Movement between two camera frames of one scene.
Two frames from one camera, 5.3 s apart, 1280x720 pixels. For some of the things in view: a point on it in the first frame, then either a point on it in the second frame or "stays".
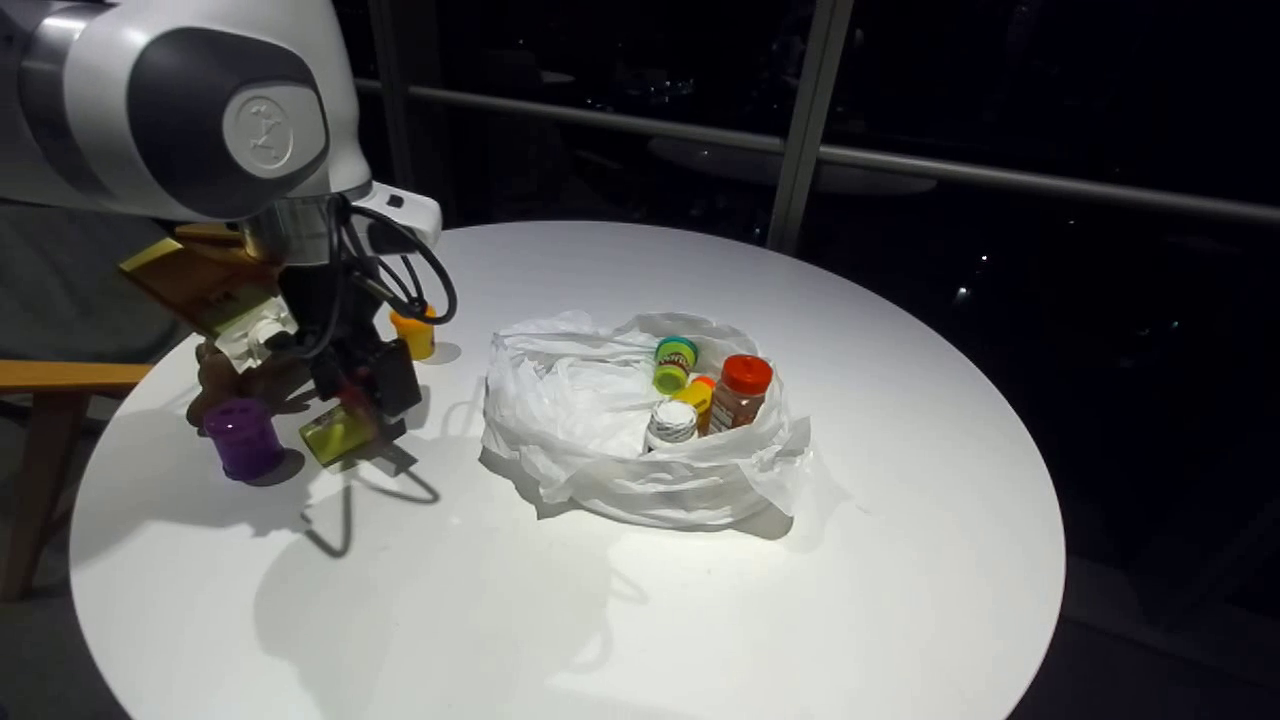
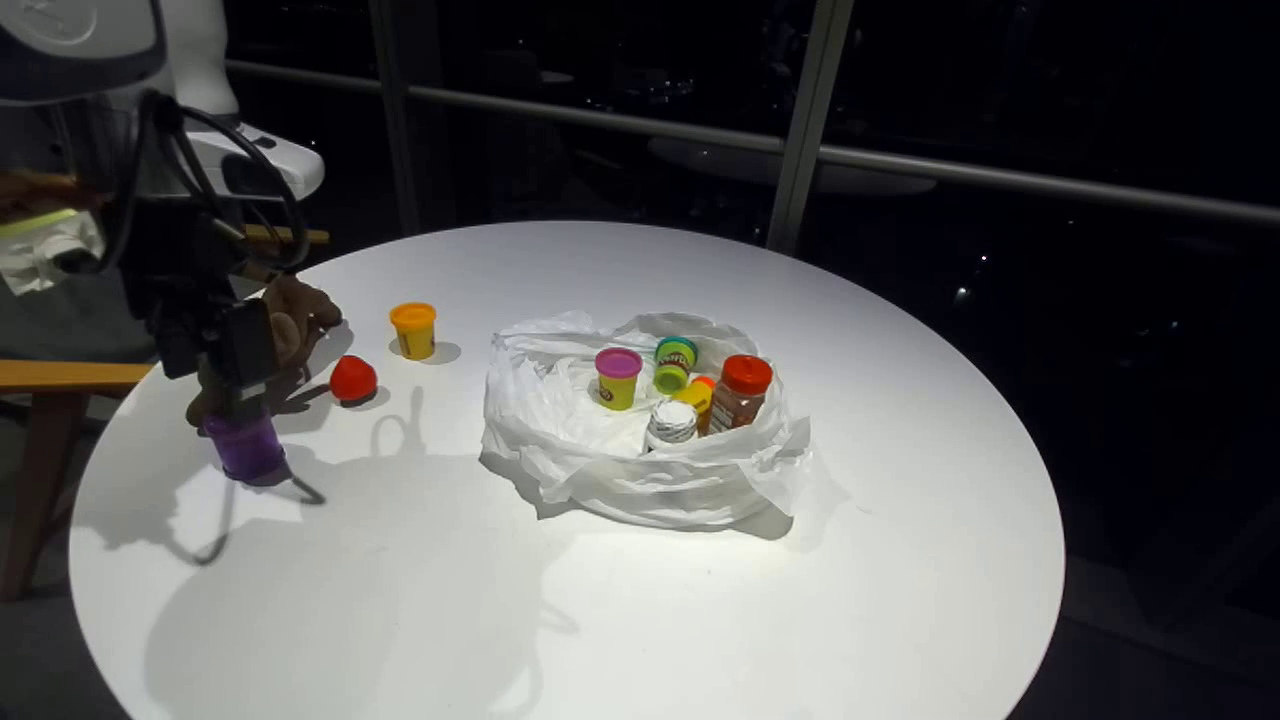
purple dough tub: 251,444 stays
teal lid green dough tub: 673,358 stays
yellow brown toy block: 336,435 → 619,371
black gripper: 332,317 → 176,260
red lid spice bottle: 742,389 stays
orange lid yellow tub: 697,389 stays
